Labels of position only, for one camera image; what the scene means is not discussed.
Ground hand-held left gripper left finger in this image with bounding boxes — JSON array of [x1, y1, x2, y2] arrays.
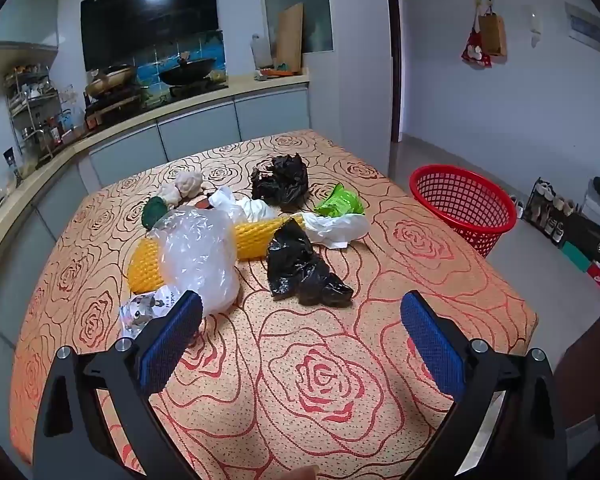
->
[[32, 290, 206, 480]]

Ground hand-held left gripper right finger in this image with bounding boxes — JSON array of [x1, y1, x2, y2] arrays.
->
[[400, 290, 571, 480]]

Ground cartoon printed wrapper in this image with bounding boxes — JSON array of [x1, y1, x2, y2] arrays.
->
[[119, 287, 181, 338]]

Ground yellow foam net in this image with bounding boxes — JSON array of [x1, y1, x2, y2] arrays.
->
[[234, 212, 307, 262], [127, 237, 173, 295]]

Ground clear plastic bag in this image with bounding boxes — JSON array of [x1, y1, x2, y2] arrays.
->
[[160, 207, 241, 318]]

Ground red plastic basket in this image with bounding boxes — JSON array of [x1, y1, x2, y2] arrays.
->
[[409, 164, 518, 258]]

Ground dark green scouring pad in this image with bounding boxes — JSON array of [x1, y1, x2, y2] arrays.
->
[[141, 196, 167, 231]]

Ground black plastic bag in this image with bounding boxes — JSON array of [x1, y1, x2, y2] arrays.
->
[[266, 217, 355, 307], [251, 153, 310, 212]]

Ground white plastic bag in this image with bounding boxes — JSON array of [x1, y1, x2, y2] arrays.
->
[[302, 211, 370, 250], [209, 186, 280, 223]]

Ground white paper ball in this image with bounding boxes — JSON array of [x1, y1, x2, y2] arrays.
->
[[160, 171, 204, 207]]

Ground green snack packet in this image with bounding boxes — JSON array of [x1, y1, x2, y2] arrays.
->
[[314, 183, 367, 218]]

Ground green shoe box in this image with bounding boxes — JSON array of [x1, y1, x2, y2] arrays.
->
[[562, 242, 592, 273]]

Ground shoe rack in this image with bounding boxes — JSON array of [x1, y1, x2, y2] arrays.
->
[[522, 177, 581, 241]]

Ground black shoe box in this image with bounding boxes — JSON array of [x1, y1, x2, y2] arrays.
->
[[564, 212, 600, 281]]

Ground grey kitchen counter cabinets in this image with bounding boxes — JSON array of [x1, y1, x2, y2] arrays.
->
[[0, 74, 312, 311]]

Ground black seasoning bottle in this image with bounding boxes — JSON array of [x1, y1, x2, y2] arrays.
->
[[2, 147, 23, 186]]

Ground black gas stove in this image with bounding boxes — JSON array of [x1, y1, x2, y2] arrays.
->
[[84, 80, 230, 121]]

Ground golden frying pan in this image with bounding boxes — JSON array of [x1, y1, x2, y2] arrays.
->
[[85, 65, 137, 98]]

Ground black wok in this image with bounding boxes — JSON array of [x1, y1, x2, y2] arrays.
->
[[159, 57, 217, 87]]

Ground metal spice rack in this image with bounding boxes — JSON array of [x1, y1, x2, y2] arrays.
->
[[5, 64, 76, 161]]

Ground dark brown door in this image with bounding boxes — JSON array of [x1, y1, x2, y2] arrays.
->
[[384, 0, 406, 145]]

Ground red hanging bag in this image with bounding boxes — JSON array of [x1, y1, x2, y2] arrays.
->
[[461, 15, 493, 67]]

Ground translucent plastic bottle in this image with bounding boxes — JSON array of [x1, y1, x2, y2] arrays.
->
[[250, 34, 272, 70]]

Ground brown paper bag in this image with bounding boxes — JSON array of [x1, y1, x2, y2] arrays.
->
[[477, 7, 508, 57]]

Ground wooden cutting board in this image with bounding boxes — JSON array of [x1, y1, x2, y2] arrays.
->
[[275, 2, 305, 73]]

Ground black range hood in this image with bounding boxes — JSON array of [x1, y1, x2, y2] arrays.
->
[[80, 0, 218, 72]]

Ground frosted window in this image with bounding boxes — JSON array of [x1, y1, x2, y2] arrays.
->
[[260, 0, 335, 56]]

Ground framed wall panel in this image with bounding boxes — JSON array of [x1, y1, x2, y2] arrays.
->
[[565, 2, 600, 53]]

